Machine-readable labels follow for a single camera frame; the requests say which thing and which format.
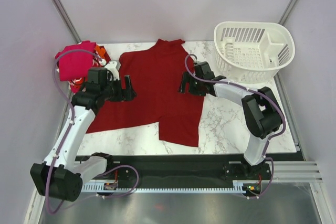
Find white plastic laundry basket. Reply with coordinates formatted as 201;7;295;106
213;22;295;83

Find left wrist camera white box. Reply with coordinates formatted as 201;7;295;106
104;60;121;80

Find dark red t-shirt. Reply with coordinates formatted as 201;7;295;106
87;39;204;147

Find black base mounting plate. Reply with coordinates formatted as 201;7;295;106
102;154;271;187

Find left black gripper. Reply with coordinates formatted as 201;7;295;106
100;76;136;102

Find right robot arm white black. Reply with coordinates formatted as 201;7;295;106
179;62;286;179

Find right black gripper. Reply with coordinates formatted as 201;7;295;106
177;71;206;97

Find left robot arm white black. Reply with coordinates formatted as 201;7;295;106
30;67;137;202

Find orange red printed folded shirt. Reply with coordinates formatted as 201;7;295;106
69;41;111;93

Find white slotted cable duct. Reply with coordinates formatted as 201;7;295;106
81;180;246;194

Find aluminium rail frame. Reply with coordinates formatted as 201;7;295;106
269;161;323;183

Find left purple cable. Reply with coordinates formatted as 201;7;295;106
45;48;106;215

